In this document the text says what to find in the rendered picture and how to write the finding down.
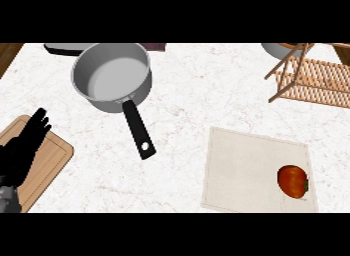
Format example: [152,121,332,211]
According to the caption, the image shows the beige placemat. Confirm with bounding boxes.
[199,126,320,214]

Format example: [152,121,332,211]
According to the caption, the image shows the wooden cutting board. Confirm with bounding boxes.
[0,114,75,214]

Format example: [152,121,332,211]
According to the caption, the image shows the grey bowl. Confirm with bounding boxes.
[260,42,305,62]

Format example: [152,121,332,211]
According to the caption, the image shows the wooden tiered shelf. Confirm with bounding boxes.
[263,42,350,112]

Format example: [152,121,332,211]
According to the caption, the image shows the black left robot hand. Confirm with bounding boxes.
[0,107,53,193]

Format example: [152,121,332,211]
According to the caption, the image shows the dark flat pan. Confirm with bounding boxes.
[43,42,99,57]

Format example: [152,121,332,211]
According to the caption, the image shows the dark maroon object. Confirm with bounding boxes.
[140,42,168,53]

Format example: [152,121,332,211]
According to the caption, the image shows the silver saucepan with black handle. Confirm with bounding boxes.
[71,42,158,161]

